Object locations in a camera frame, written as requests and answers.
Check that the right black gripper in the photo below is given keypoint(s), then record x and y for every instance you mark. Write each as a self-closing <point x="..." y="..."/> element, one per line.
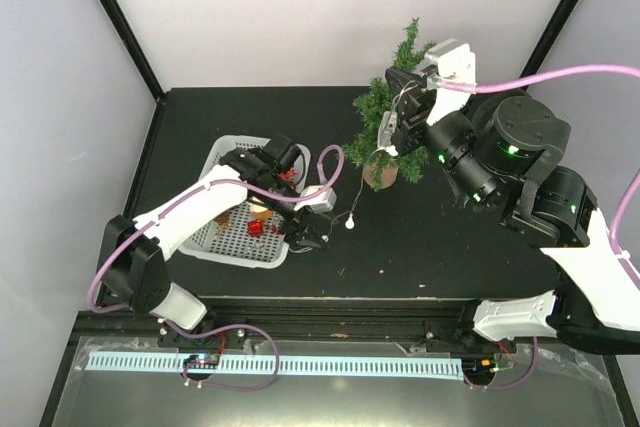
<point x="413" y="101"/>

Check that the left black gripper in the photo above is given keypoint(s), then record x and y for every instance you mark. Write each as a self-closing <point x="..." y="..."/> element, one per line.
<point x="294" y="233"/>

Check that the white plastic basket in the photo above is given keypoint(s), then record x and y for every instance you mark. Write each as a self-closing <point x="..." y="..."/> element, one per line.
<point x="230" y="243"/>

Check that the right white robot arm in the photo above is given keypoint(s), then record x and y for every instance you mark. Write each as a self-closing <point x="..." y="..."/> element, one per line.
<point x="498" y="146"/>

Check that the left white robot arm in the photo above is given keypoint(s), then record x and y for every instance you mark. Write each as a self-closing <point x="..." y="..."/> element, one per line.
<point x="135" y="252"/>

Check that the small green christmas tree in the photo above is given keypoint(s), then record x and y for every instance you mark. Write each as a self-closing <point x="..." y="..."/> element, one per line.
<point x="374" y="108"/>

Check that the wooden tree base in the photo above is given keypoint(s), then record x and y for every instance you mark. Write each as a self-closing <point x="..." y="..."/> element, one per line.
<point x="378" y="178"/>

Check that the red gift box ornament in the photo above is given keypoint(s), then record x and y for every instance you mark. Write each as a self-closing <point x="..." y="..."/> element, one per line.
<point x="255" y="228"/>

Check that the red glitter star ornament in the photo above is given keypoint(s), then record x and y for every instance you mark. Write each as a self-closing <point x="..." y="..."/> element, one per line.
<point x="289" y="176"/>

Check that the brown pine cone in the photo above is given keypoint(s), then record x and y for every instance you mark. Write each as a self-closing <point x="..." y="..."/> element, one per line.
<point x="222" y="219"/>

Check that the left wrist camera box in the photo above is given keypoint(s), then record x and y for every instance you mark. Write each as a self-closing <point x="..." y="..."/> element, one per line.
<point x="322" y="203"/>

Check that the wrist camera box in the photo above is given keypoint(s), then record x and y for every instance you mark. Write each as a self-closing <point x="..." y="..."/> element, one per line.
<point x="322" y="203"/>
<point x="455" y="63"/>

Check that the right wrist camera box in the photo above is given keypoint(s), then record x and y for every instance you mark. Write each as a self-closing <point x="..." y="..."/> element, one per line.
<point x="455" y="63"/>

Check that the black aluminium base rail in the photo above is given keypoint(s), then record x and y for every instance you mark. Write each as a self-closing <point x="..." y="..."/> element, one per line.
<point x="402" y="321"/>

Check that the light blue slotted cable duct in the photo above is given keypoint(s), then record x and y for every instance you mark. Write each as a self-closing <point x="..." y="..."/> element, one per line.
<point x="284" y="365"/>

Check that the right black frame post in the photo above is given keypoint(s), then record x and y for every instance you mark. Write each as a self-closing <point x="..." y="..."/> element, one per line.
<point x="549" y="36"/>

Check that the black frame post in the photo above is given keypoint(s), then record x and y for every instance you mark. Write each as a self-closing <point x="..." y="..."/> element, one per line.
<point x="128" y="38"/>
<point x="549" y="36"/>

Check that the left black frame post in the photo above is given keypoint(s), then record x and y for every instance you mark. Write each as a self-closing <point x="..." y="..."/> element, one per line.
<point x="128" y="38"/>

